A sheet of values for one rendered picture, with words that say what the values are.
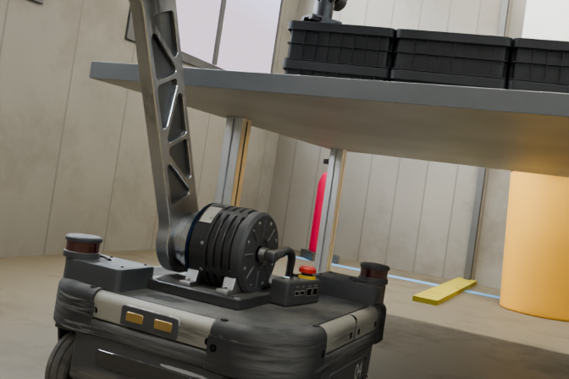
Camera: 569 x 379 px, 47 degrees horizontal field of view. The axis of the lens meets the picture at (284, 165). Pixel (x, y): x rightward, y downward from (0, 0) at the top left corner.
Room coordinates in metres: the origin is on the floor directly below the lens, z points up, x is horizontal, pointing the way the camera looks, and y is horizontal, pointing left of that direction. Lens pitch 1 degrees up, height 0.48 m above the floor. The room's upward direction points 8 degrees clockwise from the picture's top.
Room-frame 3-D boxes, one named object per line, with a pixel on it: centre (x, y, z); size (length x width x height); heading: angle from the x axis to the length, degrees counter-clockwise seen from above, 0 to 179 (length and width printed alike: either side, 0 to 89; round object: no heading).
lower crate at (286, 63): (1.96, -0.15, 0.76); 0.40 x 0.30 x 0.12; 164
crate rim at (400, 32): (1.88, -0.44, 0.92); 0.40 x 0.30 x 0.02; 164
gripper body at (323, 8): (1.88, -0.05, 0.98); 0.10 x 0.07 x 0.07; 118
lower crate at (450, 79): (1.88, -0.44, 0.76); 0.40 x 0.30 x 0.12; 164
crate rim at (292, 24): (1.96, -0.15, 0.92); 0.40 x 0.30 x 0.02; 164
